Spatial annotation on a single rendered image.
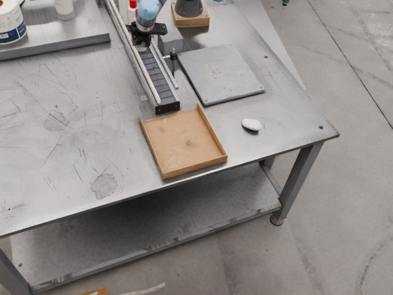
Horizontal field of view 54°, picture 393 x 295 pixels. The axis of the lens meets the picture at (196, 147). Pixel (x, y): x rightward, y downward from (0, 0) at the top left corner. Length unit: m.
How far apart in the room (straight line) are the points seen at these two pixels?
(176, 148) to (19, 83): 0.77
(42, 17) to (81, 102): 0.60
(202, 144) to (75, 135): 0.51
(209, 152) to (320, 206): 1.16
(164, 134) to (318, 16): 2.80
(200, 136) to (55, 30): 0.92
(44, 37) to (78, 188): 0.85
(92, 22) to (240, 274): 1.52
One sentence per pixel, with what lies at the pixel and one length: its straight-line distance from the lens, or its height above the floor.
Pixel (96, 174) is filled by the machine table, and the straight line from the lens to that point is 1.46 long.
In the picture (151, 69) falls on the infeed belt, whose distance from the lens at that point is 1.77.
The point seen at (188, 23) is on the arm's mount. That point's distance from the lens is 2.11.
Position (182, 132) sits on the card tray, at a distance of 1.56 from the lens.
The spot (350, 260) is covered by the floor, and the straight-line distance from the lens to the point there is 2.40.
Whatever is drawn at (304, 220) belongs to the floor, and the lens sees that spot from 2.42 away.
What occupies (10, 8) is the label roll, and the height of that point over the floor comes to 1.02.
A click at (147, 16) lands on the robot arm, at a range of 1.51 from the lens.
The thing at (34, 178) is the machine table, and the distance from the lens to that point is 1.50.
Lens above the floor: 2.01
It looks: 51 degrees down
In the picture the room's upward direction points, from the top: 6 degrees clockwise
